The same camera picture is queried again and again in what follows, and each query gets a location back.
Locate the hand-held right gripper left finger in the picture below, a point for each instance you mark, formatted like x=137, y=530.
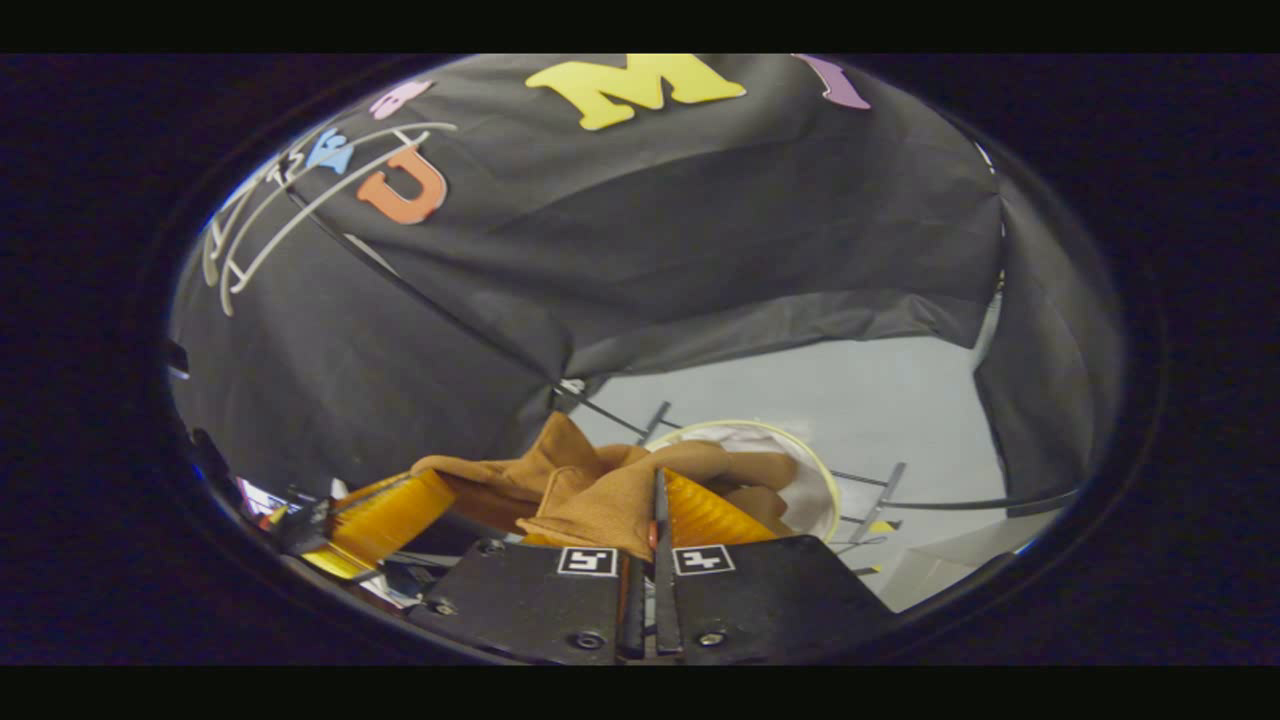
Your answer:
x=632, y=610

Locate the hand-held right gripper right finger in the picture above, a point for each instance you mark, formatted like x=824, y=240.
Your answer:
x=665, y=600

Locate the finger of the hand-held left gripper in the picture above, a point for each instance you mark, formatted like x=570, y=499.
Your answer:
x=385, y=520

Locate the brown jacket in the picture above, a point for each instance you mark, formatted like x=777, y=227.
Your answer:
x=590, y=490

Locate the white laundry hamper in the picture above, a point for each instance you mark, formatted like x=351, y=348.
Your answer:
x=815, y=480

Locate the white clothes hanger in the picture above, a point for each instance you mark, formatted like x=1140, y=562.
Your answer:
x=290, y=240
x=300, y=175

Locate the black backdrop cloth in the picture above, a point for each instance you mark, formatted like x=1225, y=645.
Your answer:
x=700, y=230

